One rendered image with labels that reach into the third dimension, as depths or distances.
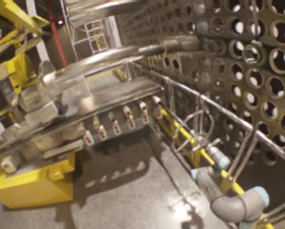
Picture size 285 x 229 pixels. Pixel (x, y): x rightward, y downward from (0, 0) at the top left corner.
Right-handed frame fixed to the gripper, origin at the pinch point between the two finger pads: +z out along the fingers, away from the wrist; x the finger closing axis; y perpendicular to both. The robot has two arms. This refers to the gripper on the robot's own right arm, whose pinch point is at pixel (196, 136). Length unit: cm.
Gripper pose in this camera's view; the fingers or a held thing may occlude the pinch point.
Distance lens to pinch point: 97.7
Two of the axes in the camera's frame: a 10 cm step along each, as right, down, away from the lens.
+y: -7.0, 7.1, 1.1
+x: 6.3, 5.3, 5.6
